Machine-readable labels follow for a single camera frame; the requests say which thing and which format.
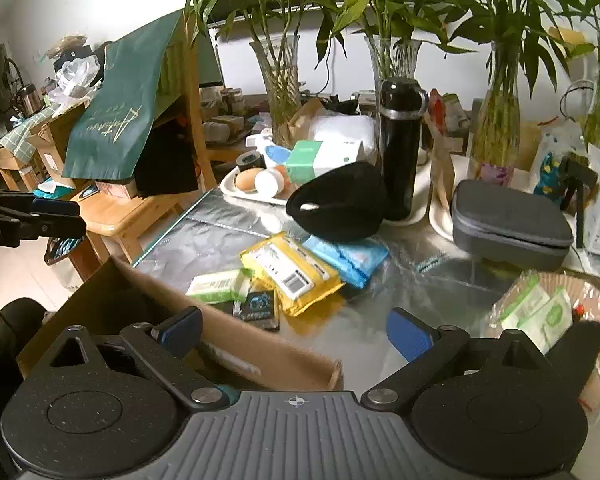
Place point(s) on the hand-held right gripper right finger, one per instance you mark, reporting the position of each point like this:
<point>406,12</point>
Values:
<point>410,335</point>

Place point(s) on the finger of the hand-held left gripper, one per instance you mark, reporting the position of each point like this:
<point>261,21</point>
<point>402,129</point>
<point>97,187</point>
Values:
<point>50,227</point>
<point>55,208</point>

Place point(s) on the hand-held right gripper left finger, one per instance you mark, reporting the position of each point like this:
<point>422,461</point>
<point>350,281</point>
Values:
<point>177,327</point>

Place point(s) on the green white wipes packet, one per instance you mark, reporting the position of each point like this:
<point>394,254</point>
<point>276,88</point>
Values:
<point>220,285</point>

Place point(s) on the small black packet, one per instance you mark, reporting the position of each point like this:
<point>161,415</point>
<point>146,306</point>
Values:
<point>257,307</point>

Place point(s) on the printed cardboard box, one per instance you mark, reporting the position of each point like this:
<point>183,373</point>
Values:
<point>260,355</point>

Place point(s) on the light blue packet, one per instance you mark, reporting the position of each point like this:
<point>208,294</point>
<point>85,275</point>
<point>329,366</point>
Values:
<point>350,260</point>

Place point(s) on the yellow padded packet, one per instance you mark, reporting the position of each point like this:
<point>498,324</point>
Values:
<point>290,270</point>

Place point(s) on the black face mask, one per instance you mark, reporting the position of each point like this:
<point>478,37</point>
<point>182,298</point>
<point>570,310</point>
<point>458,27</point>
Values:
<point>575,355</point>

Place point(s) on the round woven basket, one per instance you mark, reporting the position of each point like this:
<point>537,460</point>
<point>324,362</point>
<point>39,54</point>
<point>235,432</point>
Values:
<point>595,310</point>

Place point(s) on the teal patterned pouch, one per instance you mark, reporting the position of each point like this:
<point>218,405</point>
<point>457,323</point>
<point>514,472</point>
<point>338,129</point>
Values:
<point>60,250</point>

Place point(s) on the pink patterned box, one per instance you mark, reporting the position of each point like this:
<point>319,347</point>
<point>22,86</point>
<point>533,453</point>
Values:
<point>115,188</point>

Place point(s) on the wooden chair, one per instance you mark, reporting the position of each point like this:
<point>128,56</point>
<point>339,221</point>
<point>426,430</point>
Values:
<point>125,215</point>

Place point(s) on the open cardboard carton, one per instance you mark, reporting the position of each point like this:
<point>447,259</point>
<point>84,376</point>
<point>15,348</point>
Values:
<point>55,135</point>

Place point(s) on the silver foil mat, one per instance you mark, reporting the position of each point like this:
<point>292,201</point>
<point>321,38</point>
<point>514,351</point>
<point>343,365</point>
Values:
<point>330,337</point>

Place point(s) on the green checked cloth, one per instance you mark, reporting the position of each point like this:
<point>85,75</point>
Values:
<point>22,132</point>

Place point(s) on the dark green paper bag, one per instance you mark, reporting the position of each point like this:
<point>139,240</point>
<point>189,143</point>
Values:
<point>115,125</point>

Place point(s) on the steel flask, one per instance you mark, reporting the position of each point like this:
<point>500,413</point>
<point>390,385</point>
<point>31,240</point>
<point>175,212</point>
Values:
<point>30,100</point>

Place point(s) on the person's left leg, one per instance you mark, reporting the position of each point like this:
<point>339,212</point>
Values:
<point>5,340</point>

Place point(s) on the white crumpled plastic bag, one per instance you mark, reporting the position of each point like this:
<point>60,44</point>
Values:
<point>75,77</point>

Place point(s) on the pile of small green sachets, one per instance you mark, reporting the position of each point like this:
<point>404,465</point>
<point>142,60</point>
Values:
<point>540,310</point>

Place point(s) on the black fabric hat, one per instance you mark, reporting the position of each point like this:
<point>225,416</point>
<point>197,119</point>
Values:
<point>340,200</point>

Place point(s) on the grey zip case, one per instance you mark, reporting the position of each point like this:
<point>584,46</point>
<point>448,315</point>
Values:
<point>510,220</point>

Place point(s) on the tan egg-shaped object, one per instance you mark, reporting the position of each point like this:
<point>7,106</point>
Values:
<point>281,171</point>
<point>250,180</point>

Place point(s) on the brown kraft paper bag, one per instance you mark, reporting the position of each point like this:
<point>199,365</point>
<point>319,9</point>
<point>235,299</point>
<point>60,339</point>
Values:
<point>442,170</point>

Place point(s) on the black thermos bottle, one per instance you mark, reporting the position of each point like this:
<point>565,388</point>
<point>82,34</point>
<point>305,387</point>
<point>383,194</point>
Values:
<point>400,160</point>

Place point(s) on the purple floral card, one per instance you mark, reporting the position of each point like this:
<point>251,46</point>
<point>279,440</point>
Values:
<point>492,174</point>

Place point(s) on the black tape roll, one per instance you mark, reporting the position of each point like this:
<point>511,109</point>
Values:
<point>250,160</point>

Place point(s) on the green and white tissue box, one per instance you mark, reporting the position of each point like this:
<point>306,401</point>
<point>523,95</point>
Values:
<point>320,160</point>

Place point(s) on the white and blue tube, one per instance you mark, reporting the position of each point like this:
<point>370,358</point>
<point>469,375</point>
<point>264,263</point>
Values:
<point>275,152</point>

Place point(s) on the row of small jars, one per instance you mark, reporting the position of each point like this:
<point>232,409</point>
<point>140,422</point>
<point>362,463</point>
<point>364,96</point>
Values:
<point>225,100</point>

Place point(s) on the white bag with blue print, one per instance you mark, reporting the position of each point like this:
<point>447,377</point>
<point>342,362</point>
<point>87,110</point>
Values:
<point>547,175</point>

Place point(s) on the white plastic packet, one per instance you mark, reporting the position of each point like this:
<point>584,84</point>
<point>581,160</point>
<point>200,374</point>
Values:
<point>345,127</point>

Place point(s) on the small black tripod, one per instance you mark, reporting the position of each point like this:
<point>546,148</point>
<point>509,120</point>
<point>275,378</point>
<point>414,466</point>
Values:
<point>577,175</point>

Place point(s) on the crumpled brown paper bag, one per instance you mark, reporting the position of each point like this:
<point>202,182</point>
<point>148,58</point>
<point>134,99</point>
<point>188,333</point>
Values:
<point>305,112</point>

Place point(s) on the yellow curled paper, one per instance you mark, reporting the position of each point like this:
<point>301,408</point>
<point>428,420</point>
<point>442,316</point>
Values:
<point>570,40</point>

